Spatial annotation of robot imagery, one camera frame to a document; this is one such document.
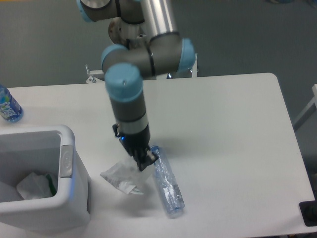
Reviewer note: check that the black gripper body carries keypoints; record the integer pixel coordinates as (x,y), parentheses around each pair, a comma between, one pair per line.
(132,141)

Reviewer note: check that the blue labelled water bottle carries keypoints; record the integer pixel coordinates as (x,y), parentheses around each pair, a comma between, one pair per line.
(10,109)

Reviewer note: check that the white frame at right edge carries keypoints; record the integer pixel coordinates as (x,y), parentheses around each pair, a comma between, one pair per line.
(307,111)

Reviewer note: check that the clear plastic wrapper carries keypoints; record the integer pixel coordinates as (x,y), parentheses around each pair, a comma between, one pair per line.
(126,177)

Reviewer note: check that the white pedestal base frame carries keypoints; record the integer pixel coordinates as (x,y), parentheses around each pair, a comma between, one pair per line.
(98,76)

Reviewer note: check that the white tissue in bin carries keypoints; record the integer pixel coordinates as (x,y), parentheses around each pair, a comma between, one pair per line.
(34,187)

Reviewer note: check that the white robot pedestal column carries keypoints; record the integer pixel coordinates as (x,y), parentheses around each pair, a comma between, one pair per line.
(123,32)

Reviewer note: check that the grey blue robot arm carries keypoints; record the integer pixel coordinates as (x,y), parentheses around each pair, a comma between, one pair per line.
(126,66)

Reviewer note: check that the clear crushed plastic bottle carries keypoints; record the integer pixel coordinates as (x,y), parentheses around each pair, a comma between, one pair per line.
(167,185)

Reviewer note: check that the black object at table edge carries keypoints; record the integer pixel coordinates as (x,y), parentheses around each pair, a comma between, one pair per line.
(309,212)

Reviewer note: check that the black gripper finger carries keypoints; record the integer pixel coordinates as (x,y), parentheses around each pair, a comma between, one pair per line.
(139,156)
(147,158)

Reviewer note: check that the white trash can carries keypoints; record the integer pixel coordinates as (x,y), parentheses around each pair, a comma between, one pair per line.
(48,151)

